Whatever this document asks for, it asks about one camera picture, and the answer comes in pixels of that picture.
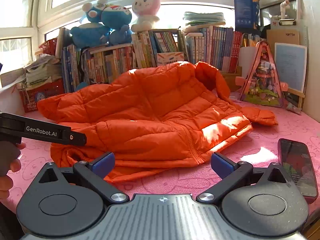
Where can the big blue plush toy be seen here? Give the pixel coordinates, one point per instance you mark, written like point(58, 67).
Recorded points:
point(87, 33)

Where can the pink triangular toy house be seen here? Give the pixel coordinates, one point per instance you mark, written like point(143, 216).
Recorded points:
point(262, 80)

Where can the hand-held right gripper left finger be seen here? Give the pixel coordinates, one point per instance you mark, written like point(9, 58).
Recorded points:
point(105, 164)

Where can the white pencil-print box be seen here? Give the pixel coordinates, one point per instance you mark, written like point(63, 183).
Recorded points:
point(170, 59)

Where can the orange down jacket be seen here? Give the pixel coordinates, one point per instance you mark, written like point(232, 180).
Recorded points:
point(155, 105)

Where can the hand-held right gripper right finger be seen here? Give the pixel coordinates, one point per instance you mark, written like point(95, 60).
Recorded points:
point(220, 165)

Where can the grey rolled paper tube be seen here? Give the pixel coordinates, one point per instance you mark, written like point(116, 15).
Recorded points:
point(60, 40)

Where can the white window frame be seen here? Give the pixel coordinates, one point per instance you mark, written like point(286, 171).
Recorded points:
point(41, 5)

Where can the small wood-framed whiteboard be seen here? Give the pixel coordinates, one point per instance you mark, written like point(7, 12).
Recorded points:
point(291, 65)

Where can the dark blue carton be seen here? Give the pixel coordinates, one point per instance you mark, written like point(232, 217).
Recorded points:
point(243, 10)

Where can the small grey fabric toy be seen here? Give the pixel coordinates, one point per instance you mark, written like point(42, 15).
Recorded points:
point(293, 108)

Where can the smartphone in pink case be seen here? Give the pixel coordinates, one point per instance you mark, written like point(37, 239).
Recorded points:
point(297, 170)

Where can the stack of green booklets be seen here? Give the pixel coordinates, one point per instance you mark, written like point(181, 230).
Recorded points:
point(202, 17)

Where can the row of books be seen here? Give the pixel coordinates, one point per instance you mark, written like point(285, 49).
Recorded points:
point(212, 47)

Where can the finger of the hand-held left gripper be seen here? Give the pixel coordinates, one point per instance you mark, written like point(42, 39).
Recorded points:
point(76, 138)

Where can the white plastic pipe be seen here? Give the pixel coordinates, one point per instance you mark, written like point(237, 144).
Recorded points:
point(283, 8)

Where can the pink white rabbit plush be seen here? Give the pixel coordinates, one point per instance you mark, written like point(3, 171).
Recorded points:
point(145, 5)

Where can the red plastic basket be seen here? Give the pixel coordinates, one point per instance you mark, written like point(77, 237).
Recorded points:
point(48, 47)

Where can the person's left hand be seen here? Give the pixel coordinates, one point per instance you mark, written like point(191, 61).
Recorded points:
point(15, 165)

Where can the brown cardboard box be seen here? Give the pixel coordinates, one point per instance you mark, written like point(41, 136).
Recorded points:
point(282, 37)

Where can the wooden desk shelf with drawers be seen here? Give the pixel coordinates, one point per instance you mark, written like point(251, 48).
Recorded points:
point(230, 80)

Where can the stack of paper booklets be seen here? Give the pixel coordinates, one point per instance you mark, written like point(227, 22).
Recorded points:
point(42, 71)

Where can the red plastic crate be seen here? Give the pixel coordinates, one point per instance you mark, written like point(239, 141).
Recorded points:
point(42, 97)

